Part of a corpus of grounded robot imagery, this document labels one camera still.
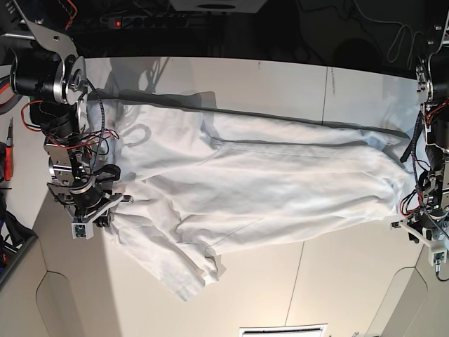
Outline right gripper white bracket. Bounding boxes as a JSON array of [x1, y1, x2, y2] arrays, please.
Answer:
[[52, 191, 133, 228]]

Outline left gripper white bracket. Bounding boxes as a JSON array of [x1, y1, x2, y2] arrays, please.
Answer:
[[391, 219, 449, 253]]

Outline white t-shirt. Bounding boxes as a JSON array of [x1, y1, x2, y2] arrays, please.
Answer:
[[87, 100, 413, 301]]

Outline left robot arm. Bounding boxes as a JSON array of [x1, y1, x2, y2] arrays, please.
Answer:
[[391, 23, 448, 267]]

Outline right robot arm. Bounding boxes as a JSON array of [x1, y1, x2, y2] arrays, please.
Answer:
[[1, 1, 132, 239]]

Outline dark bag at edge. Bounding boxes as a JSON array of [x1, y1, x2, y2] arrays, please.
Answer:
[[1, 193, 37, 284]]

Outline white vent panel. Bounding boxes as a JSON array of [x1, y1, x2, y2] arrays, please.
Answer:
[[239, 324, 328, 337]]

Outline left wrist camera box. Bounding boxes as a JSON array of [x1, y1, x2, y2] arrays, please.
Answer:
[[428, 248, 448, 274]]

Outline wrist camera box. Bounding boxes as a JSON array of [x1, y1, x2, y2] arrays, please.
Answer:
[[71, 222, 94, 239], [428, 248, 448, 274]]

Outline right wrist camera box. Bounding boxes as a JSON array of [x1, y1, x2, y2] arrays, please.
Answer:
[[71, 222, 94, 239]]

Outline black coiled cable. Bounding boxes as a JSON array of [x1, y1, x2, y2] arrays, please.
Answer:
[[399, 112, 424, 183]]

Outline red handled screwdriver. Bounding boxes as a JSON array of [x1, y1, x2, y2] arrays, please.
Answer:
[[4, 118, 13, 181]]

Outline red handled pliers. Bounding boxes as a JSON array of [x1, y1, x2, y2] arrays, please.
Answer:
[[0, 81, 18, 115]]

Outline white cable on floor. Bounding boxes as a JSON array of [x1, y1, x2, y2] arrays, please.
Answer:
[[350, 0, 425, 70]]

